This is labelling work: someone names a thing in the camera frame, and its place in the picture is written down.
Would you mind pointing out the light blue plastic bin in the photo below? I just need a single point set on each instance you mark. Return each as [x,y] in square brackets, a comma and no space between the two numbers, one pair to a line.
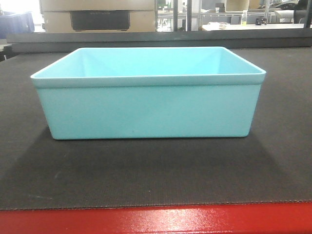
[149,93]

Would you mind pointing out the dark conveyor belt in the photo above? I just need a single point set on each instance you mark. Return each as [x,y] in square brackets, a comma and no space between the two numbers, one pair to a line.
[272,164]

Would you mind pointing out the yellow drink bottle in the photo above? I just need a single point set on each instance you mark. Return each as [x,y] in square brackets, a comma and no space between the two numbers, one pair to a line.
[244,18]

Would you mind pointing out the cardboard box with dark panel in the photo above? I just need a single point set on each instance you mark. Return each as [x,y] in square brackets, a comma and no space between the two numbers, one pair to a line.
[88,16]

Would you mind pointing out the white background desk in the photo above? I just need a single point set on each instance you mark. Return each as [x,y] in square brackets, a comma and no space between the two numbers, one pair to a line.
[213,26]

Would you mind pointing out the grey conveyor far rail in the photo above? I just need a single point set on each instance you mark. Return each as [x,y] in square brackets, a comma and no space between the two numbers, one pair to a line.
[231,39]

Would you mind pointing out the red conveyor end frame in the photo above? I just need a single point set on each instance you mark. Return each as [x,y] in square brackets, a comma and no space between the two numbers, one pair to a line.
[265,218]

